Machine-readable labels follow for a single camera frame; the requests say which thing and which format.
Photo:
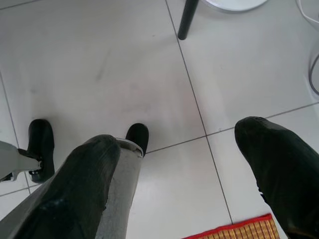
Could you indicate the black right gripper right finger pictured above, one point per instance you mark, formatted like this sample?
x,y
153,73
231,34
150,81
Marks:
x,y
289,179

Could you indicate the grey right robot leg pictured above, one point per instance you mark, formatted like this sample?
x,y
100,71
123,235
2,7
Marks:
x,y
122,189

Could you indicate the black left robot foot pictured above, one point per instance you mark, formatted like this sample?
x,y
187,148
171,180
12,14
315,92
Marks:
x,y
41,139

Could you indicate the black metal table leg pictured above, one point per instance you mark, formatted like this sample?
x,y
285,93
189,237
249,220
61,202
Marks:
x,y
187,17

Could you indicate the black robot foot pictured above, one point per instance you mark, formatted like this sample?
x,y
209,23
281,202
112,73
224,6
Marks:
x,y
41,139
138,135

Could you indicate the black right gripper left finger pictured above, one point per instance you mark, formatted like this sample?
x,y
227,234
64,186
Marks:
x,y
67,199

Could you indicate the white round fan base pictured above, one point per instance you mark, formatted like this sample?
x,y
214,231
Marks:
x,y
234,5

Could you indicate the grey robot leg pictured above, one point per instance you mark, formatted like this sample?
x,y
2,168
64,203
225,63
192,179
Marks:
x,y
12,159
122,189

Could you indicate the red woven floor mat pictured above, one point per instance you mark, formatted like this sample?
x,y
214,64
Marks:
x,y
236,227

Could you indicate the black right robot foot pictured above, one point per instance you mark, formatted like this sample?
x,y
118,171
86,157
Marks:
x,y
138,135

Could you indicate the grey left robot leg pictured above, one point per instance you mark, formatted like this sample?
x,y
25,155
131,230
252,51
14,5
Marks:
x,y
12,159

